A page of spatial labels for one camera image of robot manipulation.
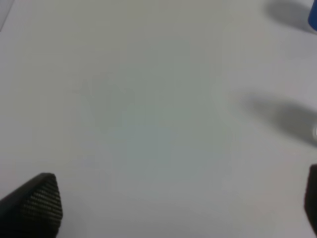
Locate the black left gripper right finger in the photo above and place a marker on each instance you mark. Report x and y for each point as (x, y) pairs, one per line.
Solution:
(310, 200)

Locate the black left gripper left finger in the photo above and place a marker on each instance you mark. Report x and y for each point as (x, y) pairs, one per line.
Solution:
(33, 210)

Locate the clear plastic water bottle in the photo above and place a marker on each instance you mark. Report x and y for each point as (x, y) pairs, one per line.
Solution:
(314, 133)

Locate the blue sleeved paper cup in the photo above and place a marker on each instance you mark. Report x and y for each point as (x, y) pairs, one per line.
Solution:
(312, 19)

